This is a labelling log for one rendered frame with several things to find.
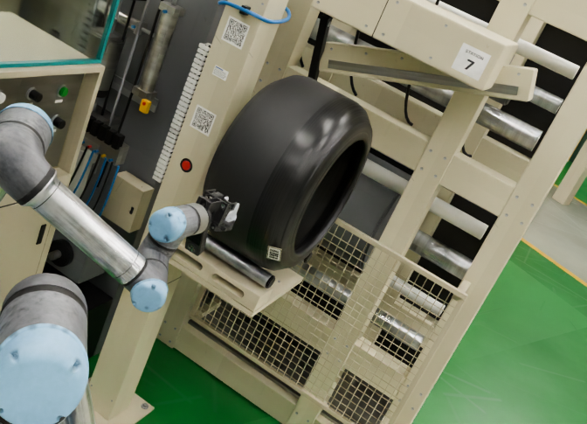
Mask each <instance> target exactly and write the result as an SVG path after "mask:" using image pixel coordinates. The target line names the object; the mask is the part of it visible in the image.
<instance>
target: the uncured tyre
mask: <svg viewBox="0 0 587 424"><path fill-rule="evenodd" d="M371 143H372V127H371V125H370V122H369V117H368V114H367V112H366V110H365V109H364V108H363V107H362V106H361V105H360V104H359V103H357V102H356V101H353V100H351V99H350V98H349V97H347V96H345V95H343V94H340V93H338V92H336V91H335V90H334V89H332V88H330V87H327V86H325V85H323V84H321V83H320V82H319V81H317V80H314V79H312V78H310V77H306V76H301V75H292V76H289V77H286V78H284V79H281V80H276V81H274V82H272V83H270V84H269V85H267V86H265V87H264V88H262V89H261V90H260V91H259V92H257V93H256V94H255V95H254V96H253V97H252V98H251V99H250V100H249V101H248V102H247V103H246V105H245V106H244V107H243V108H242V110H241V111H240V112H239V113H238V115H237V116H236V118H235V119H234V121H233V122H232V124H231V126H230V127H229V128H228V129H227V131H226V133H225V134H224V137H223V138H222V140H221V142H220V144H219V145H218V148H217V150H216V152H215V154H214V157H213V158H212V160H211V164H210V167H209V169H208V172H207V175H206V178H205V181H204V189H203V195H204V192H205V191H208V190H213V189H216V191H215V192H220V193H221V194H224V196H223V198H224V197H228V198H229V199H228V201H229V202H231V203H235V202H237V203H239V208H238V211H237V214H236V215H237V217H236V220H235V222H234V224H233V227H232V229H231V230H230V231H225V232H224V231H222V232H215V231H212V230H211V229H210V230H209V231H210V232H211V233H212V234H213V235H214V237H215V238H216V239H217V240H219V241H221V242H222V243H224V244H225V245H226V246H228V247H230V248H231V249H233V250H234V251H236V252H238V253H239V254H241V255H243V256H244V257H246V258H247V259H248V260H250V261H252V262H253V263H255V264H257V265H258V266H260V267H261V268H265V269H269V270H272V271H276V270H281V269H284V268H291V267H294V266H296V265H297V264H299V263H300V262H302V261H303V260H304V259H305V258H306V257H308V256H309V255H310V254H311V253H312V251H313V250H314V249H315V248H316V247H317V246H318V244H319V243H320V242H321V241H322V239H323V238H324V237H325V235H326V234H327V233H328V231H329V230H330V228H331V227H332V225H333V224H334V223H335V221H336V220H337V218H338V217H339V215H340V213H341V212H342V210H343V208H344V206H345V205H346V204H347V202H348V200H349V198H350V196H351V194H352V192H353V190H354V189H355V187H356V184H357V182H358V180H359V178H360V176H361V174H362V172H363V168H364V165H365V164H366V161H367V158H368V155H369V150H370V147H371ZM268 246H271V247H277V248H280V249H282V250H281V256H280V261H275V260H271V259H268V258H266V256H267V248H268Z"/></svg>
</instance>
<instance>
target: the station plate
mask: <svg viewBox="0 0 587 424"><path fill-rule="evenodd" d="M490 58H491V55H489V54H487V53H484V52H482V51H480V50H478V49H476V48H474V47H472V46H470V45H468V44H466V43H463V45H462V46H461V48H460V50H459V53H458V55H457V57H456V59H455V60H454V62H453V64H452V68H453V69H455V70H457V71H459V72H461V73H463V74H465V75H467V76H469V77H471V78H473V79H475V80H477V81H479V79H480V76H481V75H482V73H483V71H484V69H485V67H486V66H487V63H488V61H489V60H490Z"/></svg>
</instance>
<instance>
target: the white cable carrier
mask: <svg viewBox="0 0 587 424"><path fill-rule="evenodd" d="M199 47H200V48H198V49H197V51H198V52H200V53H197V54H196V58H194V62H193V63H192V66H193V67H192V68H191V69H190V70H191V72H190V73H189V76H190V77H188V79H187V81H186V83H185V86H184V88H183V90H185V91H183V93H182V94H183V95H184V96H183V95H182V96H181V98H180V99H181V100H180V101H179V104H178V105H177V108H178V109H177V110H176V114H175V115H174V117H175V118H173V122H172V123H171V125H170V126H171V127H172V128H170V129H169V131H171V132H169V133H168V136H167V138H166V141H165V143H164V144H166V145H164V146H163V148H164V149H163V150H162V154H161V155H160V158H159V160H158V161H159V162H158V163H157V166H156V168H155V169H156V170H155V172H154V174H155V175H153V177H152V178H153V179H154V180H156V181H157V182H159V183H161V182H162V180H163V178H164V175H165V172H166V170H167V168H168V165H169V160H170V158H171V156H172V153H173V150H174V148H175V146H176V141H177V138H178V136H179V134H180V131H181V128H182V126H183V122H184V119H185V116H186V114H187V112H188V109H189V106H190V103H191V100H192V97H193V94H194V93H195V90H196V87H197V83H198V81H199V78H200V75H201V72H202V71H203V68H204V63H205V61H206V59H207V56H208V53H209V50H210V48H211V44H210V43H207V44H202V43H200V44H199ZM195 62H196V63H195ZM192 72H193V73H192ZM188 98H189V99H188ZM186 102H187V103H186ZM178 125H179V126H178ZM173 138H174V139H173ZM167 140H168V141H167Z"/></svg>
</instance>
